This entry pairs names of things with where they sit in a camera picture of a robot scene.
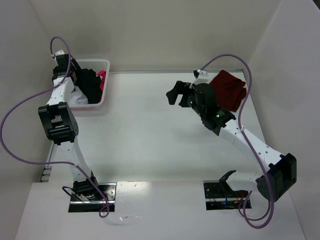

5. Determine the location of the black t shirt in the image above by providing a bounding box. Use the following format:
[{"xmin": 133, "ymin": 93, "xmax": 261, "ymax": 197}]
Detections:
[{"xmin": 74, "ymin": 59, "xmax": 103, "ymax": 104}]

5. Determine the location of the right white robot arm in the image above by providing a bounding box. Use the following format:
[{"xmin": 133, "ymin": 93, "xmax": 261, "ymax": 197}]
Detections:
[{"xmin": 166, "ymin": 81, "xmax": 297, "ymax": 202}]

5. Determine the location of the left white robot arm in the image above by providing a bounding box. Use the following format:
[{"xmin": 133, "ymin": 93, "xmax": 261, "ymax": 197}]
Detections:
[{"xmin": 38, "ymin": 50, "xmax": 101, "ymax": 201}]

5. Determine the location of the white t shirt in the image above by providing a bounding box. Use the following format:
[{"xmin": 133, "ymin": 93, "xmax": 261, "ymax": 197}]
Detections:
[{"xmin": 68, "ymin": 86, "xmax": 89, "ymax": 105}]

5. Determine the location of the pink red t shirt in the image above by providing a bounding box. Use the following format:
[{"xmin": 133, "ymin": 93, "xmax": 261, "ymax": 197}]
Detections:
[{"xmin": 96, "ymin": 70, "xmax": 107, "ymax": 92}]

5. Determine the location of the folded dark red t shirt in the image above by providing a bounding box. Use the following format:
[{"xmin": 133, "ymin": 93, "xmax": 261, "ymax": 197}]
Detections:
[{"xmin": 209, "ymin": 70, "xmax": 247, "ymax": 112}]

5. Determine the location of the white plastic basket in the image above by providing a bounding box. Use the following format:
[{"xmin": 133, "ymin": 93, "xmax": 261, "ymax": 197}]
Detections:
[{"xmin": 69, "ymin": 58, "xmax": 111, "ymax": 115}]

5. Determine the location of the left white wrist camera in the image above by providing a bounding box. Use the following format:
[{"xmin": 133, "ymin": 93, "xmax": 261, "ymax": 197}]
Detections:
[{"xmin": 51, "ymin": 49, "xmax": 68, "ymax": 61}]

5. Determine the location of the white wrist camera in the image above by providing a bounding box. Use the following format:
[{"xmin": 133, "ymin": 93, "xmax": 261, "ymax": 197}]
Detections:
[
  {"xmin": 190, "ymin": 69, "xmax": 210, "ymax": 88},
  {"xmin": 51, "ymin": 49, "xmax": 68, "ymax": 61}
]

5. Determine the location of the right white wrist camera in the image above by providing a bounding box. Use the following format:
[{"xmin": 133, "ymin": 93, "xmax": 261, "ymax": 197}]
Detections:
[{"xmin": 190, "ymin": 69, "xmax": 210, "ymax": 88}]

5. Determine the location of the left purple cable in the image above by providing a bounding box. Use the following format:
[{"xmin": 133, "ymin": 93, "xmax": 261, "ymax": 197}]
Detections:
[{"xmin": 0, "ymin": 36, "xmax": 115, "ymax": 218}]

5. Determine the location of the purple cable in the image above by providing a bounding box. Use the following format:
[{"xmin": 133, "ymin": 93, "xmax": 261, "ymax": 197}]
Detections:
[
  {"xmin": 199, "ymin": 53, "xmax": 275, "ymax": 229},
  {"xmin": 0, "ymin": 36, "xmax": 115, "ymax": 218}
]

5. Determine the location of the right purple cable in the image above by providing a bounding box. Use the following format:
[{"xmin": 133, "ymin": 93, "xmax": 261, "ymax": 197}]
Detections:
[{"xmin": 199, "ymin": 53, "xmax": 275, "ymax": 229}]

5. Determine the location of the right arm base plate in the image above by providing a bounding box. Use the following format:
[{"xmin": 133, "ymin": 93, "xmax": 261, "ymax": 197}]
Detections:
[{"xmin": 203, "ymin": 181, "xmax": 249, "ymax": 211}]

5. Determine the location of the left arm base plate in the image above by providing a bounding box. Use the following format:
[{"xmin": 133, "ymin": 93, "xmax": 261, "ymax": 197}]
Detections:
[{"xmin": 68, "ymin": 182, "xmax": 118, "ymax": 213}]

